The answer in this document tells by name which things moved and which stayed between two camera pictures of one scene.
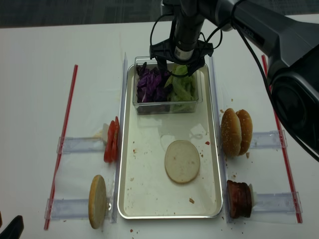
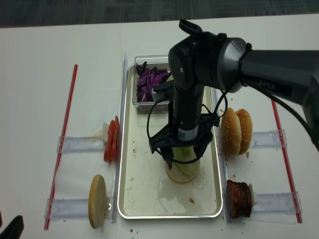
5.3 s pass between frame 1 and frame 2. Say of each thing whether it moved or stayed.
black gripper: moved
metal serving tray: stayed
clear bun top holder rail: stayed
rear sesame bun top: stayed
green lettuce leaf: moved
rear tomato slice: stayed
